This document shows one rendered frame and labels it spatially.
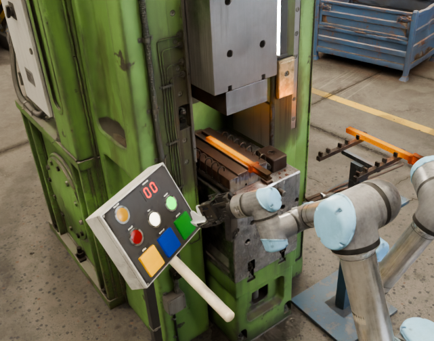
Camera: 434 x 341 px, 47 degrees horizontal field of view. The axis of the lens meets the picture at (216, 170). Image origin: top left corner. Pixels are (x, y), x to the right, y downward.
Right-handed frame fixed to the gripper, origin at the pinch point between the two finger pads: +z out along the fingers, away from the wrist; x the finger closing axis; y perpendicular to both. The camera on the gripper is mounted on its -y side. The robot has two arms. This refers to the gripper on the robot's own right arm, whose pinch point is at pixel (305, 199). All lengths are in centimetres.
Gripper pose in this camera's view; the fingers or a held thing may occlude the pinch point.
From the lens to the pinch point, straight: 189.3
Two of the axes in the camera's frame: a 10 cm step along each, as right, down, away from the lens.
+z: -5.9, -4.1, 7.0
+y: 0.5, 8.4, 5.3
